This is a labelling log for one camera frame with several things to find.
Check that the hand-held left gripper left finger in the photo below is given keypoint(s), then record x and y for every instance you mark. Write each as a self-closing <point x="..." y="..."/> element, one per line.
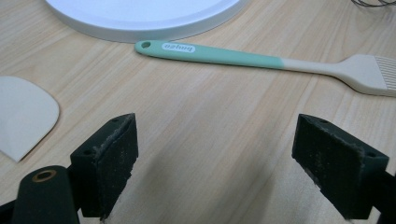
<point x="109" y="161"/>

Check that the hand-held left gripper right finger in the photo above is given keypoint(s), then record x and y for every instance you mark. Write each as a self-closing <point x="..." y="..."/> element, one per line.
<point x="336" y="165"/>

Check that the white utensil stand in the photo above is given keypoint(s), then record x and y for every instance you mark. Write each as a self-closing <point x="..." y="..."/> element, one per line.
<point x="140" y="18"/>

